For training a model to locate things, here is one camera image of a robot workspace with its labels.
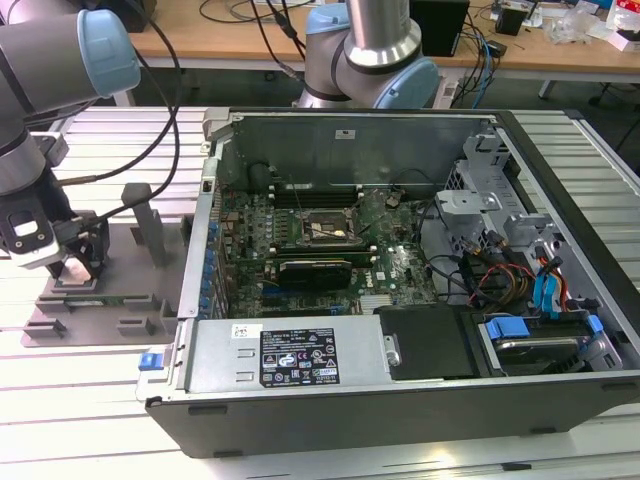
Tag silver CPU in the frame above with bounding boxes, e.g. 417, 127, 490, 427
62, 253, 95, 285

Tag CPU socket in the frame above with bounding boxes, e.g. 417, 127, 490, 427
298, 206, 362, 247

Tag grey parts rack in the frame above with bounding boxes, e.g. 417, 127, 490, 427
19, 182, 197, 350

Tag blue case latch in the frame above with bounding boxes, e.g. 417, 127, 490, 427
137, 352, 167, 374

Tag silver power supply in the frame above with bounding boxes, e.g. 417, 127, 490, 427
180, 317, 402, 395

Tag black graphics card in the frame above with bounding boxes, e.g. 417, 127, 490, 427
276, 256, 354, 292

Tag silver chipset heatsink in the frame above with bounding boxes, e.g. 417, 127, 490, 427
359, 294, 397, 317

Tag green motherboard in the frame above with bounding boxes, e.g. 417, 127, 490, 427
218, 183, 442, 319

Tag black PC case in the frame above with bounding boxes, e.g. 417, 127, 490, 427
134, 106, 640, 459

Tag black plastic shroud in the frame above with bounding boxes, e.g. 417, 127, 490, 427
373, 303, 485, 382

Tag silver drive cage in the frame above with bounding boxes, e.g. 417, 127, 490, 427
433, 124, 569, 261

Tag tall black box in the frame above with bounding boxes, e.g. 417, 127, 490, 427
408, 0, 472, 57

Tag small black box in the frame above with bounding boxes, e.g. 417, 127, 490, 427
494, 5, 527, 37

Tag hard disk in blue carrier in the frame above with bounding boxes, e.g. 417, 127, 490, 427
478, 312, 604, 377

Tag clear plastic bags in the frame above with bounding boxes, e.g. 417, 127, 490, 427
547, 7, 609, 47

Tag white red box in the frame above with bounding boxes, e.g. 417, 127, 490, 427
606, 0, 640, 52

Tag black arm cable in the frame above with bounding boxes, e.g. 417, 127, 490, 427
54, 0, 182, 187
74, 0, 184, 226

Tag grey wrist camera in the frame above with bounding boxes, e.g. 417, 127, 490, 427
0, 196, 70, 271

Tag wooden desk white frame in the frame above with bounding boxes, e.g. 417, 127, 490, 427
115, 0, 640, 109

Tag thick black cable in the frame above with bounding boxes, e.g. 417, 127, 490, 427
416, 199, 471, 304

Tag blue hanging cable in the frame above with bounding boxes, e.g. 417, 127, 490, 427
477, 27, 494, 109

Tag red yellow black wires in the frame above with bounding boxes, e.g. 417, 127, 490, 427
462, 234, 539, 304

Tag blue flat wire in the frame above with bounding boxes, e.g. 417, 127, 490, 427
530, 273, 550, 321
542, 254, 569, 322

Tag orange wire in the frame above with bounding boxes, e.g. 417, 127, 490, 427
555, 269, 579, 314

